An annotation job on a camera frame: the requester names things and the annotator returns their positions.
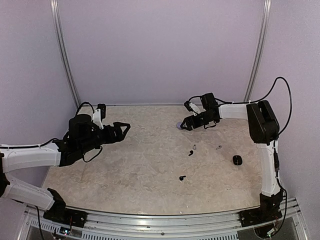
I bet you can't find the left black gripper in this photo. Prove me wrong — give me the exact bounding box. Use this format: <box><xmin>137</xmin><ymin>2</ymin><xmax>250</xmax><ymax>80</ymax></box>
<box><xmin>78</xmin><ymin>121</ymin><xmax>130</xmax><ymax>155</ymax></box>

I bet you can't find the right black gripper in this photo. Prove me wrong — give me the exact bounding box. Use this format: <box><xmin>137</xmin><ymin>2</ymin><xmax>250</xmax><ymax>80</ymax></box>
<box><xmin>181</xmin><ymin>111</ymin><xmax>215</xmax><ymax>131</ymax></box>

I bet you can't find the lilac earbud charging case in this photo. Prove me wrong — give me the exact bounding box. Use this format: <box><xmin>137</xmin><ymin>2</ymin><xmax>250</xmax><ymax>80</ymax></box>
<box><xmin>176</xmin><ymin>122</ymin><xmax>182</xmax><ymax>130</ymax></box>

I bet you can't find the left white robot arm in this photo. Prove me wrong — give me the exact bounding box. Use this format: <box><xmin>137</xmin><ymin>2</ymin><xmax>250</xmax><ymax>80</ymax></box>
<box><xmin>0</xmin><ymin>114</ymin><xmax>131</xmax><ymax>223</ymax></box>

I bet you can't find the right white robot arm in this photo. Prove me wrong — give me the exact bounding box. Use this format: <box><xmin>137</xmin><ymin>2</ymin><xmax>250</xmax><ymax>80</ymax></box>
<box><xmin>177</xmin><ymin>100</ymin><xmax>284</xmax><ymax>222</ymax></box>

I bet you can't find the black earbud charging case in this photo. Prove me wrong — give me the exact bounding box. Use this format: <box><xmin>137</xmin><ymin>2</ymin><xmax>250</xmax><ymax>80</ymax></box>
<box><xmin>232</xmin><ymin>155</ymin><xmax>243</xmax><ymax>166</ymax></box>

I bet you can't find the black earbud near front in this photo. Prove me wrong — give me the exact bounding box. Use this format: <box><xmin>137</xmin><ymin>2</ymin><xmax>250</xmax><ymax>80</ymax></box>
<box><xmin>179</xmin><ymin>175</ymin><xmax>186</xmax><ymax>181</ymax></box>

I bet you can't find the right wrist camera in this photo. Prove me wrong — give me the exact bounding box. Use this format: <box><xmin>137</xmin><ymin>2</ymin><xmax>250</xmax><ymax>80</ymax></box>
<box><xmin>184</xmin><ymin>100</ymin><xmax>201</xmax><ymax>116</ymax></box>

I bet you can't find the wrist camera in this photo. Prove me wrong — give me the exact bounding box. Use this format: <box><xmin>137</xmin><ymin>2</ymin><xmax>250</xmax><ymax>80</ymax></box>
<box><xmin>92</xmin><ymin>103</ymin><xmax>107</xmax><ymax>130</ymax></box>
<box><xmin>184</xmin><ymin>100</ymin><xmax>201</xmax><ymax>116</ymax></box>

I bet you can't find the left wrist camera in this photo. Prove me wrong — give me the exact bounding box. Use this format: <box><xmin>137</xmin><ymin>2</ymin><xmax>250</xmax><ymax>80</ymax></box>
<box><xmin>92</xmin><ymin>103</ymin><xmax>107</xmax><ymax>130</ymax></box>

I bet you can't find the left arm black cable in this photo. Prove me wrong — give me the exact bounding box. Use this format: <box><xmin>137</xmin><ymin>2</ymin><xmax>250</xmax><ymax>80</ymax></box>
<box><xmin>73</xmin><ymin>101</ymin><xmax>104</xmax><ymax>163</ymax></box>

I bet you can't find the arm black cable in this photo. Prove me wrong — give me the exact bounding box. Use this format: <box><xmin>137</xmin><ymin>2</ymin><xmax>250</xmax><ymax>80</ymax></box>
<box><xmin>217</xmin><ymin>76</ymin><xmax>293</xmax><ymax>136</ymax></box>
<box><xmin>73</xmin><ymin>101</ymin><xmax>104</xmax><ymax>163</ymax></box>

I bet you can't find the front aluminium rail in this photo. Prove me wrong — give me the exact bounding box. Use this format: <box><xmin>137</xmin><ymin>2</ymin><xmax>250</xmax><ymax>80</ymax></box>
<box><xmin>15</xmin><ymin>198</ymin><xmax>310</xmax><ymax>240</ymax></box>

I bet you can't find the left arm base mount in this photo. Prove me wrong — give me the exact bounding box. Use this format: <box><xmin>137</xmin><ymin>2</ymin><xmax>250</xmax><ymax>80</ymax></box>
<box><xmin>43</xmin><ymin>188</ymin><xmax>88</xmax><ymax>228</ymax></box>

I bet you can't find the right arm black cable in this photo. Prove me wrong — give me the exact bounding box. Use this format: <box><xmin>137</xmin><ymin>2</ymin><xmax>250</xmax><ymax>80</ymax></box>
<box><xmin>217</xmin><ymin>76</ymin><xmax>293</xmax><ymax>136</ymax></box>

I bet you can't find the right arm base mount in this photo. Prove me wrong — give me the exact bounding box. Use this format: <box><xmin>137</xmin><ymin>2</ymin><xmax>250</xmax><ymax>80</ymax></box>
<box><xmin>238</xmin><ymin>190</ymin><xmax>283</xmax><ymax>227</ymax></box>

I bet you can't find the left aluminium frame post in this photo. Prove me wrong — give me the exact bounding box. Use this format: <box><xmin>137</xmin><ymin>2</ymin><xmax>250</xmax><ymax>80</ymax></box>
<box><xmin>49</xmin><ymin>0</ymin><xmax>81</xmax><ymax>108</ymax></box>

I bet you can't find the aluminium frame post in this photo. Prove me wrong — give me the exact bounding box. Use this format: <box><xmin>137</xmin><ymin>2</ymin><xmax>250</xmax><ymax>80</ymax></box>
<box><xmin>49</xmin><ymin>0</ymin><xmax>81</xmax><ymax>108</ymax></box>
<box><xmin>244</xmin><ymin>0</ymin><xmax>272</xmax><ymax>102</ymax></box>

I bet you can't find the right aluminium frame post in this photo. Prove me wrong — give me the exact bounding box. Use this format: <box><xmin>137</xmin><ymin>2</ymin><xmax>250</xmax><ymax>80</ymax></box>
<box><xmin>244</xmin><ymin>0</ymin><xmax>272</xmax><ymax>102</ymax></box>

